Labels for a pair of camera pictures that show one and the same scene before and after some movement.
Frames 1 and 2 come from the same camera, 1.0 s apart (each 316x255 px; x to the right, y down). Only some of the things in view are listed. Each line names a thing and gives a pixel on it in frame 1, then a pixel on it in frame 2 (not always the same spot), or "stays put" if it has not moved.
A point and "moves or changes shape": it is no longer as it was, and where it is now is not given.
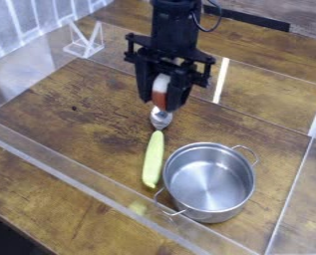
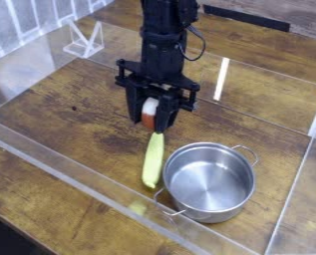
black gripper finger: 147,74 -> 136,97
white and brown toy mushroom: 160,84 moves or changes shape
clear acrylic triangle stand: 81,47 stays put
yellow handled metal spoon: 155,161 stays put
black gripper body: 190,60 -> 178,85
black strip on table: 211,10 stays put
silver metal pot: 208,181 stays put
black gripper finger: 180,84 -> 168,107
